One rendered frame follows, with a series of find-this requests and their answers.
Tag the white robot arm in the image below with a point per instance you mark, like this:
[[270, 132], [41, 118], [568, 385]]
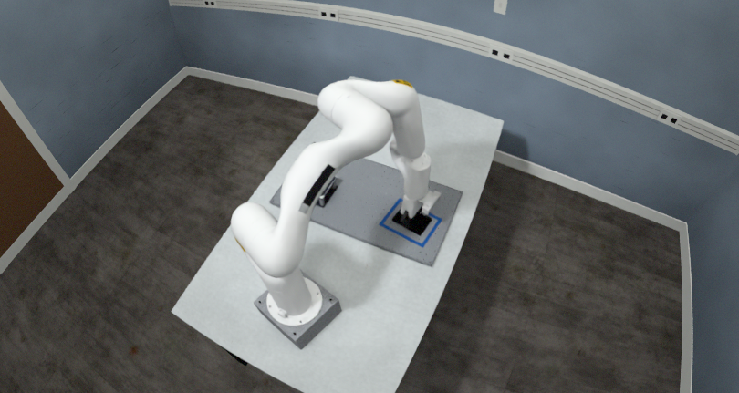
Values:
[[367, 128]]

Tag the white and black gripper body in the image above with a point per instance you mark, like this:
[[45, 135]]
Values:
[[410, 205]]

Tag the blue tape rectangle outline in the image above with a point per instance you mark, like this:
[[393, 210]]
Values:
[[404, 236]]

